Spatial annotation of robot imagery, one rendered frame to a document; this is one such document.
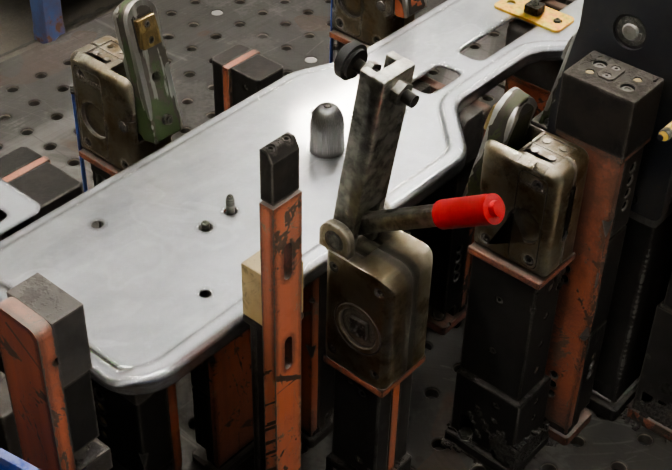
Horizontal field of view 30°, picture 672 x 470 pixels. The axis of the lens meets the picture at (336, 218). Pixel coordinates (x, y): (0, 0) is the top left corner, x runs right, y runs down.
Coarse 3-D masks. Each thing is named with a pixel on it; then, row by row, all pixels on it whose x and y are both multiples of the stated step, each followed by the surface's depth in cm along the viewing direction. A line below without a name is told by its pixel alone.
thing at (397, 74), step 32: (352, 64) 88; (384, 64) 88; (384, 96) 86; (416, 96) 86; (352, 128) 90; (384, 128) 89; (352, 160) 91; (384, 160) 92; (352, 192) 93; (384, 192) 95; (352, 224) 95
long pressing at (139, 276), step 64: (448, 0) 139; (576, 0) 139; (448, 64) 128; (512, 64) 128; (256, 128) 118; (448, 128) 118; (128, 192) 110; (192, 192) 110; (256, 192) 110; (320, 192) 111; (0, 256) 103; (64, 256) 103; (128, 256) 103; (192, 256) 103; (320, 256) 103; (128, 320) 97; (192, 320) 98; (128, 384) 92
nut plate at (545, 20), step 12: (504, 0) 138; (516, 0) 138; (528, 0) 138; (516, 12) 136; (528, 12) 135; (540, 12) 135; (552, 12) 136; (540, 24) 134; (552, 24) 134; (564, 24) 134
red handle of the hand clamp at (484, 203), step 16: (400, 208) 94; (416, 208) 92; (432, 208) 90; (448, 208) 88; (464, 208) 87; (480, 208) 86; (496, 208) 86; (368, 224) 95; (384, 224) 94; (400, 224) 93; (416, 224) 91; (432, 224) 90; (448, 224) 89; (464, 224) 88; (480, 224) 87; (496, 224) 86
